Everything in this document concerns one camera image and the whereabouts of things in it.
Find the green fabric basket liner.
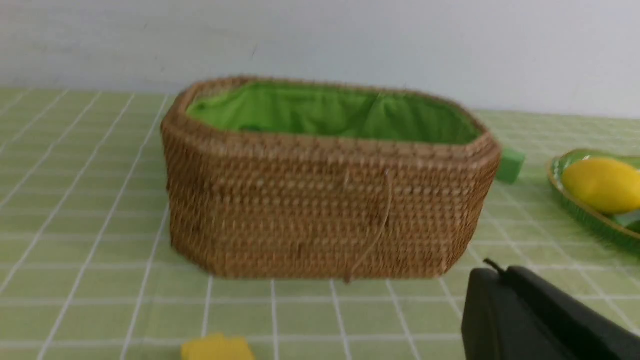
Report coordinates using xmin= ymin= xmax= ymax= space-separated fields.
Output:
xmin=186 ymin=80 xmax=482 ymax=145

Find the yellow lemon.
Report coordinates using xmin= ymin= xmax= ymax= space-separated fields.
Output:
xmin=560 ymin=156 xmax=640 ymax=215

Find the yellow foam block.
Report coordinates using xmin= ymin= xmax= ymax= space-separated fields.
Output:
xmin=180 ymin=333 xmax=256 ymax=360

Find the green checkered tablecloth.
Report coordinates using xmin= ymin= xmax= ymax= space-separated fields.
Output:
xmin=0 ymin=88 xmax=639 ymax=360

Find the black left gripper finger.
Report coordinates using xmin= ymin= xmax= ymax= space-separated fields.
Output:
xmin=461 ymin=259 xmax=640 ymax=360

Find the green glass leaf plate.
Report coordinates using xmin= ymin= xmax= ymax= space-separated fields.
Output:
xmin=545 ymin=148 xmax=640 ymax=256

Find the woven rattan basket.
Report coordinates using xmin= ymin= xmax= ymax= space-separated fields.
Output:
xmin=160 ymin=75 xmax=502 ymax=282

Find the green foam cube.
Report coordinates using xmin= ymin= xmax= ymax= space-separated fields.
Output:
xmin=496 ymin=147 xmax=526 ymax=184

